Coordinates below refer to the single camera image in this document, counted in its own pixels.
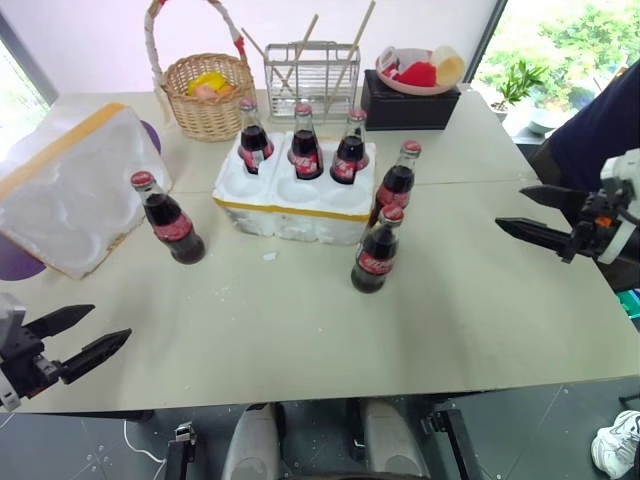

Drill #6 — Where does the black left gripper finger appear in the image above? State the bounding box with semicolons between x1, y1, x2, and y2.
61;327;134;386
23;303;97;339

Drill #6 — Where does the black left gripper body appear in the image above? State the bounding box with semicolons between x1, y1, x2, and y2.
0;326;65;400

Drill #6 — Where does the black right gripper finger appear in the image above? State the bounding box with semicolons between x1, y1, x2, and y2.
494;215;582;264
519;184;595;222

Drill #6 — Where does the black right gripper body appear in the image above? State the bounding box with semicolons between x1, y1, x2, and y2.
571;191;630;259

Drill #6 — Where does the green and blue box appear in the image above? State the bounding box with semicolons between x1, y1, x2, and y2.
616;289;640;332

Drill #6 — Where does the large white foam block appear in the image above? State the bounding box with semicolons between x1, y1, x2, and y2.
0;102;174;281

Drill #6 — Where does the glass cola bottle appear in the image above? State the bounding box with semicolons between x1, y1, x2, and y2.
350;204;406;295
287;103;325;182
371;140;423;227
329;108;371;186
129;170;207;266
236;98;276;176

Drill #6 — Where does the black rectangular box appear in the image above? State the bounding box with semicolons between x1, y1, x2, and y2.
360;69;462;133

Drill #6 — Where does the white foam bottle tray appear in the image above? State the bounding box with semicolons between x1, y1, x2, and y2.
211;130;378;247

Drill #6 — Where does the purple round mat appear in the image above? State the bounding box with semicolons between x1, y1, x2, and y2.
0;233;47;283
139;119;163;157

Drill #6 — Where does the person in dark clothes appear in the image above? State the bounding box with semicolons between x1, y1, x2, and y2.
531;63;640;194

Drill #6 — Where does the grey bowl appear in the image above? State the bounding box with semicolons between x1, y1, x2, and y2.
526;106;562;137

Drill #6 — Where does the green potted plant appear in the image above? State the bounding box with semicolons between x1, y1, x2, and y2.
491;59;550;117

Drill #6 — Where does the cream paper cup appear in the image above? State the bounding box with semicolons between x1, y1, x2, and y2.
431;45;467;85

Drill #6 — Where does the bowl with red food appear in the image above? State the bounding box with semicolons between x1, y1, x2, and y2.
375;46;460;97

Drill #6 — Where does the grey rounded robot part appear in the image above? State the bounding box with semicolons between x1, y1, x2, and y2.
359;399;431;480
221;403;282;480

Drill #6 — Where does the red toy food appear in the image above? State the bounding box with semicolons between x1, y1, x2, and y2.
393;59;440;88

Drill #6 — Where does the white sneaker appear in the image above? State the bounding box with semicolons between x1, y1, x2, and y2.
590;410;640;480

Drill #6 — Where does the red and white cup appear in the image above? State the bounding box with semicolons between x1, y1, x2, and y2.
375;45;402;77

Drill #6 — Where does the wooden chopstick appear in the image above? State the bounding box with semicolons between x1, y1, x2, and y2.
293;13;320;65
240;26;297;100
323;0;378;119

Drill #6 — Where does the orange toy fruit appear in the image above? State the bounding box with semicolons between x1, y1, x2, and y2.
191;83;235;102

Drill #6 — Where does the yellow toy fruit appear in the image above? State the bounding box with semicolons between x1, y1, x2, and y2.
186;71;227;97

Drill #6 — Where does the white floor cable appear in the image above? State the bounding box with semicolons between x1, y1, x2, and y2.
121;419;169;480

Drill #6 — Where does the black table leg bracket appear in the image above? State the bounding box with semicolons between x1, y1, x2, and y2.
421;408;482;480
166;421;198;480

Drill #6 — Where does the wicker basket with handle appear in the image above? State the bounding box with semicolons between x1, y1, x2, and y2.
144;0;258;143

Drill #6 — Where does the metal wire utensil rack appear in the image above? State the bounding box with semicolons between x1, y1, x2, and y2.
263;42;363;123

